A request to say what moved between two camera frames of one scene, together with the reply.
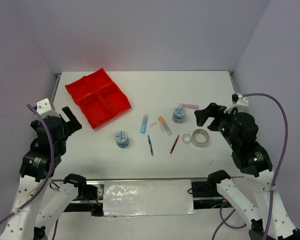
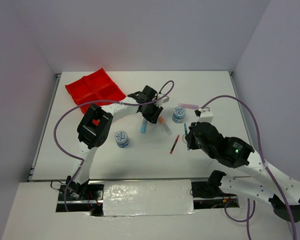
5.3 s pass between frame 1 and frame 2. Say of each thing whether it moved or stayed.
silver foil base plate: stayed
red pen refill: stayed
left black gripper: moved
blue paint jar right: stayed
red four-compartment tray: stayed
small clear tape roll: stayed
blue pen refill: moved
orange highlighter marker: stayed
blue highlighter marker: stayed
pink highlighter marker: stayed
